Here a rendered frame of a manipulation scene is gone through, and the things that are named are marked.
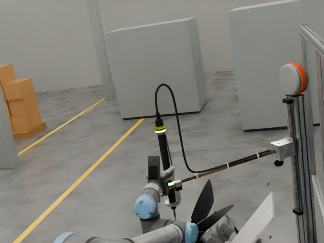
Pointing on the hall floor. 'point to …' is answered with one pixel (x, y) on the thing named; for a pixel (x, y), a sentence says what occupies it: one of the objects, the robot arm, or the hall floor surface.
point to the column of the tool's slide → (303, 170)
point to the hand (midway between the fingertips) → (163, 166)
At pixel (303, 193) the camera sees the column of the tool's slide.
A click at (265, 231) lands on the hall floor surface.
